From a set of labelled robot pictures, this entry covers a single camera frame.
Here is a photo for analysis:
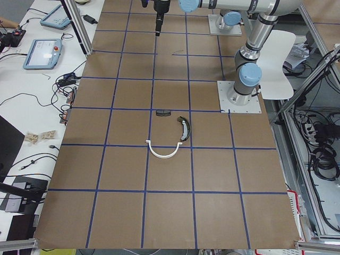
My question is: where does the black electronics box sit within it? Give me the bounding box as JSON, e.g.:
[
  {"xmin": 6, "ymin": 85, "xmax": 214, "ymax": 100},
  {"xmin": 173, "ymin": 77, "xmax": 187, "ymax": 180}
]
[{"xmin": 1, "ymin": 29, "xmax": 26, "ymax": 51}]

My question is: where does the dark curved grey part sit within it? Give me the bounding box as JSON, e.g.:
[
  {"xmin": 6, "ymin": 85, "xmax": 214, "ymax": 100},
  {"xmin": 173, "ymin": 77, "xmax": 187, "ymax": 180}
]
[{"xmin": 177, "ymin": 116, "xmax": 191, "ymax": 142}]

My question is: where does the blue teach pendant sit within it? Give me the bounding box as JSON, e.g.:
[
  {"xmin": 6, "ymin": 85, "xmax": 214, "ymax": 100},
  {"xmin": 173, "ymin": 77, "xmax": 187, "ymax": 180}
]
[
  {"xmin": 40, "ymin": 4, "xmax": 70, "ymax": 30},
  {"xmin": 23, "ymin": 39, "xmax": 63, "ymax": 70}
]

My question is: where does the small black curved part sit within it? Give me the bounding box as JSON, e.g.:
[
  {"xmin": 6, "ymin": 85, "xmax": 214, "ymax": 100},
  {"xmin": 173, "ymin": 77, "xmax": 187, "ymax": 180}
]
[{"xmin": 156, "ymin": 109, "xmax": 171, "ymax": 117}]

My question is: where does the near blue teach pendant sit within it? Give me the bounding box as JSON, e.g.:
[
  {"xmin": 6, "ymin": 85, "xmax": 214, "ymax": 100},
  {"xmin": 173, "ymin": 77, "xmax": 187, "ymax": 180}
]
[{"xmin": 23, "ymin": 39, "xmax": 63, "ymax": 70}]

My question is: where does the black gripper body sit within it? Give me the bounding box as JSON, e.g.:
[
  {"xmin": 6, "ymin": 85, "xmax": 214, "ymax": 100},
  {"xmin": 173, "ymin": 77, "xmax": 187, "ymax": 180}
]
[{"xmin": 154, "ymin": 0, "xmax": 170, "ymax": 20}]

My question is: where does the white curved plastic part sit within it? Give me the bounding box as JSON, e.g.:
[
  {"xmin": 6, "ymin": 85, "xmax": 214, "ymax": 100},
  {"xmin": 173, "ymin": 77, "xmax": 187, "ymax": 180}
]
[{"xmin": 145, "ymin": 140, "xmax": 183, "ymax": 159}]

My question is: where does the aluminium frame post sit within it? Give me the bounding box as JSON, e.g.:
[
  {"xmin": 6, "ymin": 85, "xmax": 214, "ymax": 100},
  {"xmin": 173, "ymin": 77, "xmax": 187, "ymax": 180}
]
[{"xmin": 61, "ymin": 0, "xmax": 93, "ymax": 56}]

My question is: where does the white plastic chair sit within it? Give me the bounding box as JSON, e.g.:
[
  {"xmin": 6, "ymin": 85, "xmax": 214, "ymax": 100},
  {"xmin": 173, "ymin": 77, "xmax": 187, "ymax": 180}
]
[{"xmin": 257, "ymin": 30, "xmax": 296, "ymax": 100}]

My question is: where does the far blue teach pendant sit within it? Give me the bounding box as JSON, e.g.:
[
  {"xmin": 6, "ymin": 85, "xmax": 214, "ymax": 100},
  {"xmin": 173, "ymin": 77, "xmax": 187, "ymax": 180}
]
[{"xmin": 40, "ymin": 4, "xmax": 70, "ymax": 30}]

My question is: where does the black power adapter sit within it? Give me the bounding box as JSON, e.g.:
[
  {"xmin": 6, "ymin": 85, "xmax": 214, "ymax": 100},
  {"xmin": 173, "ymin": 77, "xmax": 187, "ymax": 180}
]
[{"xmin": 83, "ymin": 14, "xmax": 98, "ymax": 24}]

